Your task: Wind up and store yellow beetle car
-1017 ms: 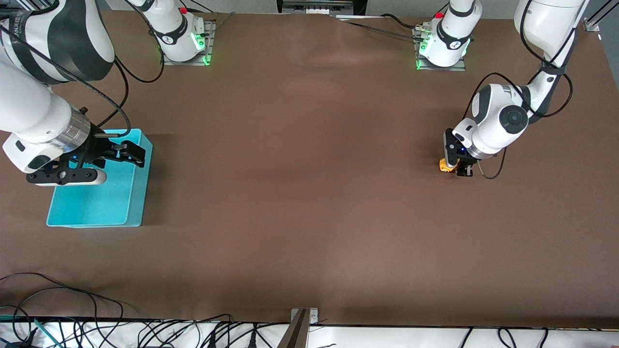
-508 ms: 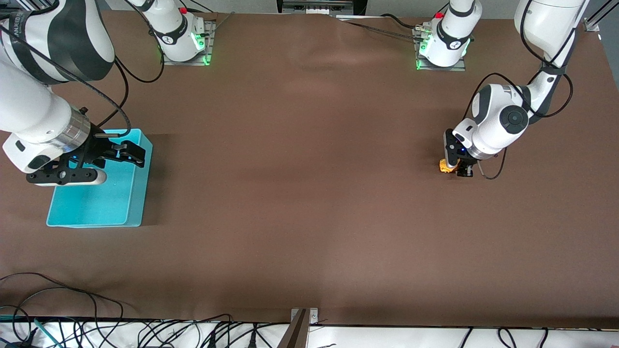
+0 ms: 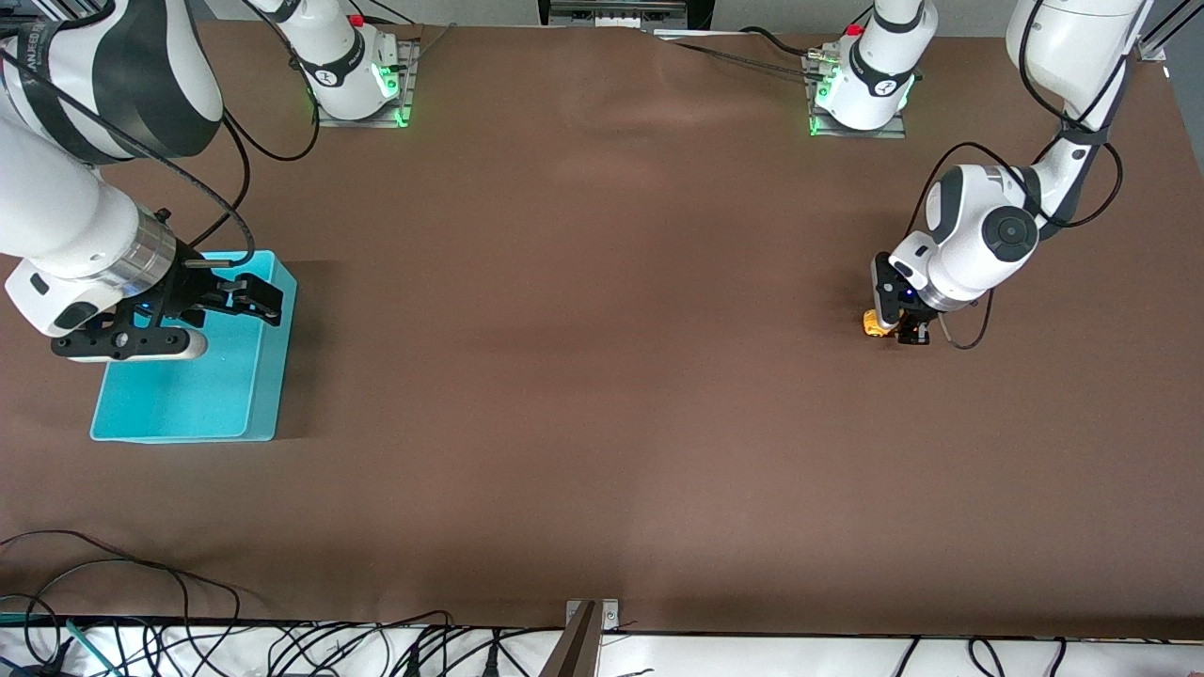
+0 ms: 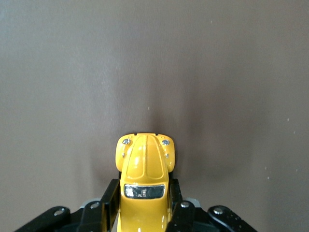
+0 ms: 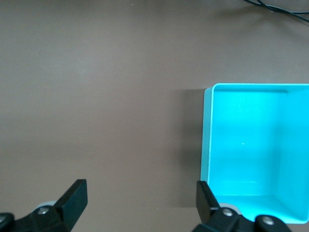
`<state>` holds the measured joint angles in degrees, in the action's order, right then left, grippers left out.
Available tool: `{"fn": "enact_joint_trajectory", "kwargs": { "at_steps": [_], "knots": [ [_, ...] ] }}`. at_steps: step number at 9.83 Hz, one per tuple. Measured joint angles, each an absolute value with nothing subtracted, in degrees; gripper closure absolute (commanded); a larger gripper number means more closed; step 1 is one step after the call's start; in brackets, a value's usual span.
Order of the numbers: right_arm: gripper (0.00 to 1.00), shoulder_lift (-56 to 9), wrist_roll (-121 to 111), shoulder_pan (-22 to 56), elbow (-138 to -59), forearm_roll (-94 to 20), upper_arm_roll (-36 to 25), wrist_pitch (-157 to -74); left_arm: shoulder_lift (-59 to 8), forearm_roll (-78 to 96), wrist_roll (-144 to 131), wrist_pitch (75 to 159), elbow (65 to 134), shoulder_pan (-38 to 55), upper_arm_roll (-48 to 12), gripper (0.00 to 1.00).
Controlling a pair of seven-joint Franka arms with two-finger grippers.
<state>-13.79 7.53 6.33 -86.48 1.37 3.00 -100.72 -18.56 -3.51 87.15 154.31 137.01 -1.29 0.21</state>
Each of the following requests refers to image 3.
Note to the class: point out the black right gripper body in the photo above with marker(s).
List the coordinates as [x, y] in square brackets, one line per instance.
[192, 288]

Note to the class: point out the yellow beetle toy car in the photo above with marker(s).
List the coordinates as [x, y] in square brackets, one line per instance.
[877, 324]

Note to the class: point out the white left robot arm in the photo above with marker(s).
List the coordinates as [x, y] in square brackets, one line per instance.
[978, 235]

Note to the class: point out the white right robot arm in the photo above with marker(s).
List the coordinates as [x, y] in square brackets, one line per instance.
[47, 202]

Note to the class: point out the teal plastic bin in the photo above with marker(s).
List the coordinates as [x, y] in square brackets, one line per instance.
[188, 395]

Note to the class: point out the black power strip device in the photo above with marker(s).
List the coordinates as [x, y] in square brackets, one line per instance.
[621, 11]

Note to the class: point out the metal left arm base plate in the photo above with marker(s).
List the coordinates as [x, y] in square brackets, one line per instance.
[898, 130]

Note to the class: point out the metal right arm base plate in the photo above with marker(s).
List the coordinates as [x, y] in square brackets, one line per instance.
[406, 89]

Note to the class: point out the aluminium profile post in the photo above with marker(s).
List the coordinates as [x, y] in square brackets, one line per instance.
[1159, 47]

